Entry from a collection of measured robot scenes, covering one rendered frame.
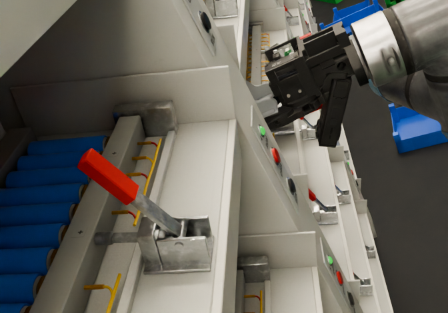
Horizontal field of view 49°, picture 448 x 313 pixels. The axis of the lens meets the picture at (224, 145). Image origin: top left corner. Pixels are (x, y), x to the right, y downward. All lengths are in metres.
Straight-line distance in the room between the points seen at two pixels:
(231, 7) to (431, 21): 0.25
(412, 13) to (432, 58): 0.06
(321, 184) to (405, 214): 0.65
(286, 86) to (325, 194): 0.33
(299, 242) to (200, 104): 0.19
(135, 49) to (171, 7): 0.05
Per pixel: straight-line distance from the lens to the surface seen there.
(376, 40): 0.63
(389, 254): 1.48
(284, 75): 0.64
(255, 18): 1.13
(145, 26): 0.40
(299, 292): 0.52
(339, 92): 0.67
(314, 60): 0.65
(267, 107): 0.67
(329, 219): 0.86
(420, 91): 0.75
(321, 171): 0.98
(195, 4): 0.44
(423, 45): 0.64
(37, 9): 0.24
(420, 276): 1.41
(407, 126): 1.89
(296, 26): 1.68
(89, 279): 0.30
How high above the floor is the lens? 1.10
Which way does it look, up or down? 29 degrees down
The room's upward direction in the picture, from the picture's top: 30 degrees counter-clockwise
